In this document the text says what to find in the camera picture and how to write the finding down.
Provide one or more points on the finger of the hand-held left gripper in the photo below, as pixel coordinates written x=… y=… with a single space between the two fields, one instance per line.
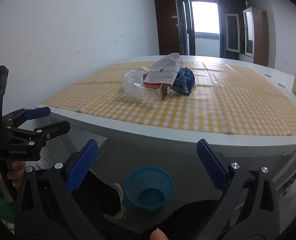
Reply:
x=55 y=127
x=38 y=113

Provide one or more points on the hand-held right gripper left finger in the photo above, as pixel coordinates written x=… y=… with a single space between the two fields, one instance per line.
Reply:
x=81 y=166

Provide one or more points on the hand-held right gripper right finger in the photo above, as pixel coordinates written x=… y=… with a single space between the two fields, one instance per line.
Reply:
x=211 y=166

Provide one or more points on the blue plastic mesh basket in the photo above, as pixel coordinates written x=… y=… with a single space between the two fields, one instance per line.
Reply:
x=148 y=180

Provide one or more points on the clear printed plastic wrapper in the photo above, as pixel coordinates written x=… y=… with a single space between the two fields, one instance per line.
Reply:
x=135 y=90

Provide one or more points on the dark blue plastic bag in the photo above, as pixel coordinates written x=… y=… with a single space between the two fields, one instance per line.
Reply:
x=185 y=80

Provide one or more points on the white red-print plastic bag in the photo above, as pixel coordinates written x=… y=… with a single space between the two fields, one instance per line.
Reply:
x=163 y=72

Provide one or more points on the person's right hand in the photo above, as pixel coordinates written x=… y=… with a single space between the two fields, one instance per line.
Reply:
x=158 y=235

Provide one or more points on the person's left white shoe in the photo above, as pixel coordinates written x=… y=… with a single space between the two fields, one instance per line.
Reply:
x=119 y=205

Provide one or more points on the person's right leg black trousers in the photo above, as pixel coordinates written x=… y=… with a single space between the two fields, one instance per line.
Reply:
x=188 y=217

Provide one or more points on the yellow checked tablecloth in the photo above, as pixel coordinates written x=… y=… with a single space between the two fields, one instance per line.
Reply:
x=188 y=112

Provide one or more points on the white framed glass door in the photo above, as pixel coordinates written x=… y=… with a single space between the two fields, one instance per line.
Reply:
x=231 y=33

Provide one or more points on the dark curtain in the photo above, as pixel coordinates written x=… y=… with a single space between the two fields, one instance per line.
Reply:
x=221 y=30

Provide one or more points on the brown cabinet with mirror door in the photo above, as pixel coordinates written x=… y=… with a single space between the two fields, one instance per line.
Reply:
x=260 y=37

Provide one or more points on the dark brown wardrobe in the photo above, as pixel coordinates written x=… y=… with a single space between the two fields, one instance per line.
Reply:
x=166 y=25

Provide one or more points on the glass balcony door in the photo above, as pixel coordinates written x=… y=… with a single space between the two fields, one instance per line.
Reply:
x=204 y=17

